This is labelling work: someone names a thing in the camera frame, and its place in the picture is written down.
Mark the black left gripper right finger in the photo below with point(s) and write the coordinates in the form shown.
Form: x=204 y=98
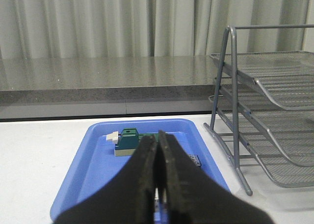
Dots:
x=194 y=198

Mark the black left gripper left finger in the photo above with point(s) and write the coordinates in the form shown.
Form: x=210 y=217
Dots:
x=128 y=198

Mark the red emergency stop push button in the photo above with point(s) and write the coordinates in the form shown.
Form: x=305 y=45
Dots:
x=196 y=160

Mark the silver mesh tray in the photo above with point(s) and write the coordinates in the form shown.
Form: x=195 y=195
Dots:
x=285 y=174
x=276 y=81
x=268 y=130

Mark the blue plastic tray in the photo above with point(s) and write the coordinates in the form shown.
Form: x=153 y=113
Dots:
x=95 y=163

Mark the green and beige terminal block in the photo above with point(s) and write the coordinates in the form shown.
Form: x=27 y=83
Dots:
x=126 y=142

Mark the grey stone back counter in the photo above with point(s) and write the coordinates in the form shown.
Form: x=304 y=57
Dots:
x=104 y=86

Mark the white pleated curtain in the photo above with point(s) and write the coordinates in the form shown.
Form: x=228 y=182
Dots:
x=98 y=28

